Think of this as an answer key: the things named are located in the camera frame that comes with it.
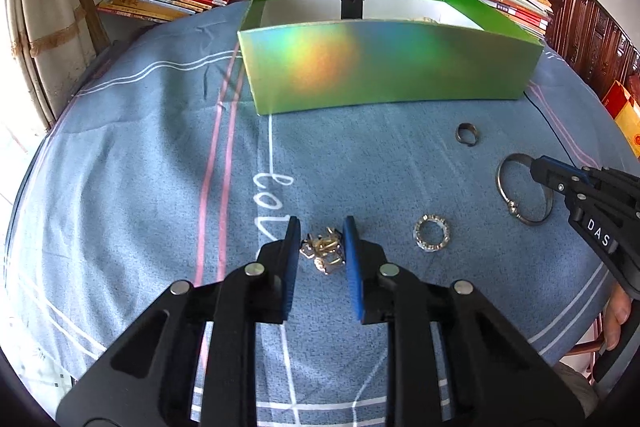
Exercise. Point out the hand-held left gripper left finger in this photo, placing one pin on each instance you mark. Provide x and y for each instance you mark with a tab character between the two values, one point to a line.
289	272

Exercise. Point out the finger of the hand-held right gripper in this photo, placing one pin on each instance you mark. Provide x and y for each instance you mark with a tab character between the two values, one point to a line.
557	177

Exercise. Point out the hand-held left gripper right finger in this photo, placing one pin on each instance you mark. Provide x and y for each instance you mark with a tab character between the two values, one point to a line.
352	272

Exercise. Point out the gold flower brooch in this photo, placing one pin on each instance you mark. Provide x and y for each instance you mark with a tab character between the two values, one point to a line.
322	252

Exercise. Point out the silver bangle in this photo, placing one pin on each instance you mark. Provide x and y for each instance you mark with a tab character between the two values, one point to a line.
501	192

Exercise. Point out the green cardboard box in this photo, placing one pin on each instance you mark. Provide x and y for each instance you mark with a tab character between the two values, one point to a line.
380	67

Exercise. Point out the black wristwatch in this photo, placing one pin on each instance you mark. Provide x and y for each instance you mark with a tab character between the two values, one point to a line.
351	2

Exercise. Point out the person's right hand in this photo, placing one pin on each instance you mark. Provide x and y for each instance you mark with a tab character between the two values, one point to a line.
617	312

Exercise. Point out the red and yellow box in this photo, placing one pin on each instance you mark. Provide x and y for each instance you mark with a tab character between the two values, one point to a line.
625	117

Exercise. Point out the dark wooden headboard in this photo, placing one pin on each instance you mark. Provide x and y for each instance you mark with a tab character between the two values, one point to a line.
585	22

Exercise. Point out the frosted window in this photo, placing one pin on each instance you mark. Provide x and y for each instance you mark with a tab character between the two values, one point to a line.
15	117

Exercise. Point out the beige curtain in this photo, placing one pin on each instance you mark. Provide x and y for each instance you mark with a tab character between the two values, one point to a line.
50	7

